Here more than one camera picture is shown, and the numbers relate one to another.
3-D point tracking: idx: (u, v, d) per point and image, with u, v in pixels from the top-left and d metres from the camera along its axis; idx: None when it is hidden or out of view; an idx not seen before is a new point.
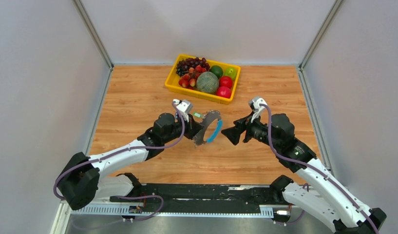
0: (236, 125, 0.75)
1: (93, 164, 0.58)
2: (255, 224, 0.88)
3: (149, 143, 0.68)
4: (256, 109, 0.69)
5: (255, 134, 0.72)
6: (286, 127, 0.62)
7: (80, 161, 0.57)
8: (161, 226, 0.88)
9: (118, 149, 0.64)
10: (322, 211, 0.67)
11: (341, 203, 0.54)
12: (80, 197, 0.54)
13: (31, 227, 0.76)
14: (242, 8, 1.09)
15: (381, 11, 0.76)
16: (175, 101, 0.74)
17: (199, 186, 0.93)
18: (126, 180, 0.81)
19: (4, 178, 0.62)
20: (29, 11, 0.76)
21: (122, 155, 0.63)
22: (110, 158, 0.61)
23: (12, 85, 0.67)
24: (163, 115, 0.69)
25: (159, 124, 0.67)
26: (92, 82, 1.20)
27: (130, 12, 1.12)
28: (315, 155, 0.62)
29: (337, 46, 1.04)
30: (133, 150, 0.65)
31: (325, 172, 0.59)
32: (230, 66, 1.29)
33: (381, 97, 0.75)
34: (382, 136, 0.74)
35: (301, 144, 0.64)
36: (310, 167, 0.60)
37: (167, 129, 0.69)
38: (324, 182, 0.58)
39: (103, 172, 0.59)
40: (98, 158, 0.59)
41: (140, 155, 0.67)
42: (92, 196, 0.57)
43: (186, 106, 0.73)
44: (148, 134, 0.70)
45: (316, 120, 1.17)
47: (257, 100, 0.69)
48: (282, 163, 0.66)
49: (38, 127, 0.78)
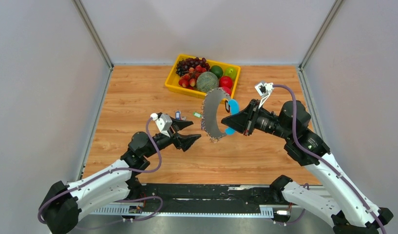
0: (247, 107, 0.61)
1: (72, 193, 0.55)
2: (255, 224, 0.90)
3: (132, 163, 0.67)
4: (266, 94, 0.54)
5: (263, 124, 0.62)
6: (301, 117, 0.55)
7: (59, 190, 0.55)
8: (161, 226, 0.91)
9: (99, 174, 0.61)
10: (321, 207, 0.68)
11: (350, 203, 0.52)
12: (62, 224, 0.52)
13: (31, 227, 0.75)
14: (242, 8, 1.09)
15: (382, 11, 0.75)
16: (152, 115, 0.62)
17: (198, 186, 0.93)
18: (122, 185, 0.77)
19: (4, 177, 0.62)
20: (29, 12, 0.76)
21: (103, 179, 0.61)
22: (89, 184, 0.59)
23: (11, 86, 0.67)
24: (136, 136, 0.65)
25: (133, 146, 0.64)
26: (92, 83, 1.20)
27: (130, 12, 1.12)
28: (330, 149, 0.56)
29: (337, 46, 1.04)
30: (115, 173, 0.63)
31: (338, 168, 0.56)
32: (230, 66, 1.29)
33: (380, 97, 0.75)
34: (383, 137, 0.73)
35: (314, 136, 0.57)
36: (322, 163, 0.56)
37: (143, 149, 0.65)
38: (335, 180, 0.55)
39: (82, 200, 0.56)
40: (77, 185, 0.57)
41: (123, 175, 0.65)
42: (75, 222, 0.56)
43: (163, 124, 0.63)
44: (130, 152, 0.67)
45: (316, 120, 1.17)
47: (269, 84, 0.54)
48: (291, 153, 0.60)
49: (39, 128, 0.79)
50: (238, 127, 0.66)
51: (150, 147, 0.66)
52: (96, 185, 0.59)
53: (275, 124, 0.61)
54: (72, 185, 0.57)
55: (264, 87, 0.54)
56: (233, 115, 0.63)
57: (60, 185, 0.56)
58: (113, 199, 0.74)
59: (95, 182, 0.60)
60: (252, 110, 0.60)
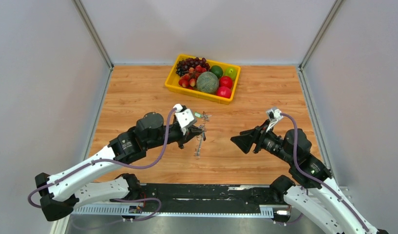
0: (253, 131, 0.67)
1: (49, 188, 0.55)
2: (255, 224, 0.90)
3: (122, 148, 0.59)
4: (273, 119, 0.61)
5: (268, 146, 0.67)
6: (303, 144, 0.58)
7: (39, 184, 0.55)
8: (161, 226, 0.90)
9: (80, 166, 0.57)
10: (326, 223, 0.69)
11: (350, 224, 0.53)
12: (50, 215, 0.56)
13: (31, 227, 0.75)
14: (242, 9, 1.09)
15: (382, 11, 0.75)
16: (177, 106, 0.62)
17: (198, 186, 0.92)
18: (123, 184, 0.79)
19: (4, 177, 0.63)
20: (29, 12, 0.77)
21: (85, 173, 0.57)
22: (68, 179, 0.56)
23: (11, 86, 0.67)
24: (150, 115, 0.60)
25: (142, 125, 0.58)
26: (92, 83, 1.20)
27: (130, 12, 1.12)
28: (331, 175, 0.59)
29: (337, 46, 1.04)
30: (98, 165, 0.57)
31: (339, 192, 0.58)
32: (230, 66, 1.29)
33: (380, 97, 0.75)
34: (381, 137, 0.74)
35: (316, 161, 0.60)
36: (325, 187, 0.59)
37: (151, 133, 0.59)
38: (337, 203, 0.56)
39: (62, 195, 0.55)
40: (54, 181, 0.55)
41: (109, 167, 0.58)
42: (67, 209, 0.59)
43: (188, 120, 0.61)
44: (126, 136, 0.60)
45: (316, 120, 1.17)
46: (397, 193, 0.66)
47: (276, 111, 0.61)
48: (295, 177, 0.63)
49: (39, 128, 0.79)
50: (245, 146, 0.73)
51: (156, 135, 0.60)
52: (75, 180, 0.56)
53: (280, 146, 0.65)
54: (52, 179, 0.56)
55: (273, 113, 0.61)
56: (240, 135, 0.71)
57: (41, 179, 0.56)
58: (112, 196, 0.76)
59: (75, 176, 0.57)
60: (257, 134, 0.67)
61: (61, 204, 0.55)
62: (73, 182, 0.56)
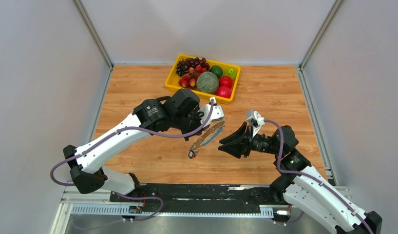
0: (241, 139, 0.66)
1: (78, 160, 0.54)
2: (255, 223, 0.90)
3: (147, 114, 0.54)
4: (257, 124, 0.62)
5: (258, 146, 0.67)
6: (291, 143, 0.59)
7: (67, 156, 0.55)
8: (161, 226, 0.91)
9: (104, 136, 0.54)
10: (325, 216, 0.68)
11: (336, 206, 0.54)
12: (84, 187, 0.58)
13: (31, 227, 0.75)
14: (242, 9, 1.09)
15: (381, 11, 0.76)
16: (214, 98, 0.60)
17: (198, 186, 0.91)
18: (130, 180, 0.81)
19: (4, 177, 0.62)
20: (30, 14, 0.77)
21: (110, 142, 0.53)
22: (95, 149, 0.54)
23: (11, 87, 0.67)
24: (188, 89, 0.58)
25: (184, 94, 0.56)
26: (92, 82, 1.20)
27: (130, 13, 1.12)
28: (310, 163, 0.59)
29: (337, 46, 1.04)
30: (123, 133, 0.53)
31: (320, 178, 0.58)
32: (230, 66, 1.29)
33: (379, 97, 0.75)
34: (381, 138, 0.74)
35: (298, 153, 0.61)
36: (304, 175, 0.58)
37: (185, 105, 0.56)
38: (319, 188, 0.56)
39: (91, 165, 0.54)
40: (81, 151, 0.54)
41: (136, 136, 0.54)
42: (99, 182, 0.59)
43: (219, 115, 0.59)
44: (156, 103, 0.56)
45: (316, 120, 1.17)
46: (397, 194, 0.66)
47: (260, 118, 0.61)
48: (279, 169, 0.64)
49: (39, 128, 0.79)
50: (236, 152, 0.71)
51: (186, 109, 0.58)
52: (102, 151, 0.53)
53: (269, 144, 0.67)
54: (79, 151, 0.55)
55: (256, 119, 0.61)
56: (229, 145, 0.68)
57: (68, 151, 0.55)
58: (119, 189, 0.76)
59: (101, 146, 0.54)
60: (247, 141, 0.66)
61: (89, 175, 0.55)
62: (99, 153, 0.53)
